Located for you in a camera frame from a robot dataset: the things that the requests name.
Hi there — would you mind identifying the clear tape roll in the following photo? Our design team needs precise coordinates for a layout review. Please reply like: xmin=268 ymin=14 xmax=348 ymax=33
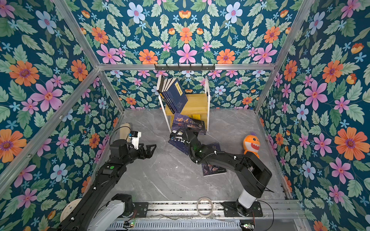
xmin=196 ymin=197 xmax=214 ymax=218

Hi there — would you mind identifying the yellow cartoon cover book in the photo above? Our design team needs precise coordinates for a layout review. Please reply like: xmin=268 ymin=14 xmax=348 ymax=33
xmin=190 ymin=115 xmax=201 ymax=120

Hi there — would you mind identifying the orange shark plush toy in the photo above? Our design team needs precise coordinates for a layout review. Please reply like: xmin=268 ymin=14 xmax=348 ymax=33
xmin=243 ymin=133 xmax=261 ymax=158

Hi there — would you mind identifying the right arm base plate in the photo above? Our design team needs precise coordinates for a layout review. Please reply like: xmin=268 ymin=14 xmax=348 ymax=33
xmin=221 ymin=201 xmax=263 ymax=218

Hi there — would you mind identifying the beige round wall clock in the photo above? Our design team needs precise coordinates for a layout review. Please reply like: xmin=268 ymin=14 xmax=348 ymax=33
xmin=60 ymin=198 xmax=82 ymax=222

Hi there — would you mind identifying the dark old man cover book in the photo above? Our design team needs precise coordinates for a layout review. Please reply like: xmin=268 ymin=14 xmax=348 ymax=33
xmin=201 ymin=142 xmax=227 ymax=177

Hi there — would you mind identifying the beige glasses case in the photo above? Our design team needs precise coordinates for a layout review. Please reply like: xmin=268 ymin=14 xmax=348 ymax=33
xmin=118 ymin=123 xmax=131 ymax=142

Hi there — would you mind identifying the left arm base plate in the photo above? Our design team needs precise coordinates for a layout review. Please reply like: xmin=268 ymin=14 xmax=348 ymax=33
xmin=128 ymin=202 xmax=149 ymax=218

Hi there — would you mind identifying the black hook rail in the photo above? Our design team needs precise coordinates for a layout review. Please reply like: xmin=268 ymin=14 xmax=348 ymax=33
xmin=154 ymin=64 xmax=216 ymax=72

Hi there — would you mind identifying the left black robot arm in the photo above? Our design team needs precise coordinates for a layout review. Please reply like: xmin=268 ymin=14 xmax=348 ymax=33
xmin=50 ymin=139 xmax=157 ymax=231

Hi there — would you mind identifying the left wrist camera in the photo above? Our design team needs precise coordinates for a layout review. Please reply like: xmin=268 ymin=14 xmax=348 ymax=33
xmin=129 ymin=131 xmax=142 ymax=149

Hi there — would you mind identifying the navy book yellow label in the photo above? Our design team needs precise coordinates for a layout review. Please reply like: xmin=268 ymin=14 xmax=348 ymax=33
xmin=162 ymin=78 xmax=171 ymax=110

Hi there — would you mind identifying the dark book leaning on shelf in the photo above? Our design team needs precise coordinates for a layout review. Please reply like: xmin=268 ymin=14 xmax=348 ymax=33
xmin=157 ymin=76 xmax=164 ymax=99

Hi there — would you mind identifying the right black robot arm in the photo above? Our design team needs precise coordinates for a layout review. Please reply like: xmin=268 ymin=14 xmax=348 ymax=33
xmin=170 ymin=128 xmax=272 ymax=210

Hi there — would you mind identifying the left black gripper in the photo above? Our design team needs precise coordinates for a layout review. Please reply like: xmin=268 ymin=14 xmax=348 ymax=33
xmin=121 ymin=141 xmax=157 ymax=167

